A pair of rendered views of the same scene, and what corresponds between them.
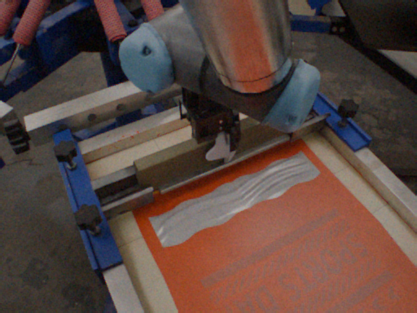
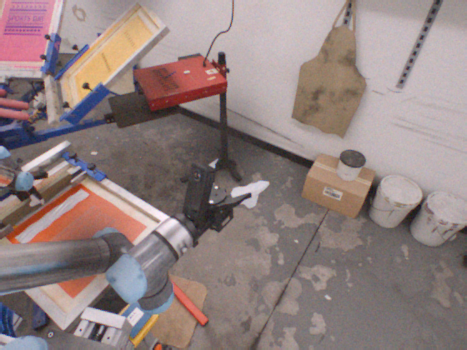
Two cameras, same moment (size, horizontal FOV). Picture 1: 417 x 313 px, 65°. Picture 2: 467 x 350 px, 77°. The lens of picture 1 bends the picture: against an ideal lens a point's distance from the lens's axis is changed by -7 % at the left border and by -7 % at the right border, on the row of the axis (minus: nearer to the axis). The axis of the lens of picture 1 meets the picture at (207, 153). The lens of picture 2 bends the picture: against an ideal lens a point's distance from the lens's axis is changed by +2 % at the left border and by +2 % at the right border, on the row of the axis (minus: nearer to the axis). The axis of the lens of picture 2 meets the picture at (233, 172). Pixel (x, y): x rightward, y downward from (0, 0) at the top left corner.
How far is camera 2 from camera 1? 110 cm
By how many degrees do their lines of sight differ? 19
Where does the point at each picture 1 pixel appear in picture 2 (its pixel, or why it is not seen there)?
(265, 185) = (64, 207)
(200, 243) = (38, 237)
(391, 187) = (113, 189)
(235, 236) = (52, 229)
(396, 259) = (118, 214)
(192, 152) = (23, 206)
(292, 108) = (19, 185)
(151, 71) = not seen: outside the picture
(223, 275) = not seen: hidden behind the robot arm
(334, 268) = (92, 225)
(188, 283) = not seen: hidden behind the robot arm
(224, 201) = (47, 219)
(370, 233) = (108, 208)
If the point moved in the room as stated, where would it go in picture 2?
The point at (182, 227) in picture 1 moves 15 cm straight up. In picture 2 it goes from (29, 234) to (12, 215)
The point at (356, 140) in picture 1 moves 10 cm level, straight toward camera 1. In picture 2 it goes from (99, 177) to (92, 191)
